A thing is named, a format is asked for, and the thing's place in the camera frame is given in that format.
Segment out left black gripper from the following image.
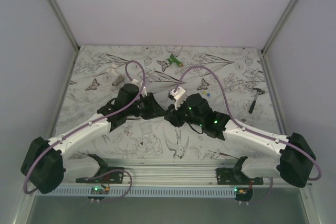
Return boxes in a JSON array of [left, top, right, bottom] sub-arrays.
[[126, 93, 167, 120]]

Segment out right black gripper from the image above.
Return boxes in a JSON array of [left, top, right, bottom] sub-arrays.
[[164, 98, 204, 127]]

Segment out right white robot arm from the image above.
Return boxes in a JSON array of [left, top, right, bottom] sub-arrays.
[[164, 92, 316, 188]]

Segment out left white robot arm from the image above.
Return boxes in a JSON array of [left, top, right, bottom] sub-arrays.
[[20, 83, 165, 194]]

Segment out clear fuse box cover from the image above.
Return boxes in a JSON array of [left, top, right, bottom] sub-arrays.
[[140, 122, 153, 135]]

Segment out white and grey pipe fitting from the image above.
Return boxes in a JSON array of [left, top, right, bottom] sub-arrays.
[[109, 63, 125, 87]]

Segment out floral printed table mat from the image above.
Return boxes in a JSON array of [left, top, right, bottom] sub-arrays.
[[48, 45, 288, 161]]

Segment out small grey hammer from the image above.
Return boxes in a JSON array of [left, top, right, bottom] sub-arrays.
[[248, 88, 264, 114]]

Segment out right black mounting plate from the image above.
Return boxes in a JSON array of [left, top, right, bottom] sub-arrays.
[[215, 167, 264, 186]]

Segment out black mounting plate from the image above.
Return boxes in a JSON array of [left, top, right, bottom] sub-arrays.
[[75, 167, 124, 185], [215, 167, 264, 186]]

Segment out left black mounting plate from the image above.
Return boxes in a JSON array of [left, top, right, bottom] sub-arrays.
[[75, 167, 124, 185]]

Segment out right controller board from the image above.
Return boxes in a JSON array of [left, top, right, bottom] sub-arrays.
[[234, 187, 253, 195]]

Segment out controller board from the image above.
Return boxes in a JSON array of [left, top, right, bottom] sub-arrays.
[[91, 186, 110, 195], [234, 187, 253, 195]]

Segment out left controller board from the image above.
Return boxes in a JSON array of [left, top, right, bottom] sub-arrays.
[[91, 186, 110, 195]]

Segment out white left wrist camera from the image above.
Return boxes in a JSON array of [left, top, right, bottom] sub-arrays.
[[131, 79, 148, 97]]

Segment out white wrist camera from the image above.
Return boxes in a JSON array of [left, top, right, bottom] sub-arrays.
[[131, 79, 148, 97], [168, 87, 187, 110]]

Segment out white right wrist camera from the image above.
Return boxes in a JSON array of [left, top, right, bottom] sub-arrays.
[[168, 87, 187, 110]]

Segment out aluminium frame rail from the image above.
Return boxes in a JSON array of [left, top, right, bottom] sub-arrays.
[[23, 158, 313, 188]]

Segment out white slotted cable duct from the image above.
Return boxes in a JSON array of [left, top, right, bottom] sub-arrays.
[[47, 186, 236, 198]]

